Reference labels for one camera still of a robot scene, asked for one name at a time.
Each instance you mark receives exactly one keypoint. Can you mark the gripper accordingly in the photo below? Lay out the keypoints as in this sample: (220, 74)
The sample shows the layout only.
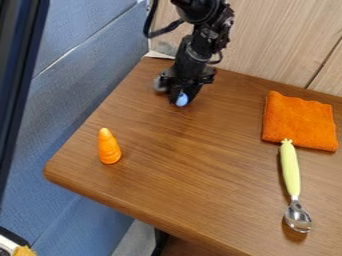
(185, 77)

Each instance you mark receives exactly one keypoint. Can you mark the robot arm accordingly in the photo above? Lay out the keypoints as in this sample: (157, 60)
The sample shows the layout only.
(202, 20)

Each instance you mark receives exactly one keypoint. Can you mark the orange toy carrot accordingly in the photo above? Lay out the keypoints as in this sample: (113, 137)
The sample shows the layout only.
(109, 147)

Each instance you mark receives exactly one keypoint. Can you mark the orange cloth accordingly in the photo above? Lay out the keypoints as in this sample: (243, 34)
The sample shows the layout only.
(299, 120)

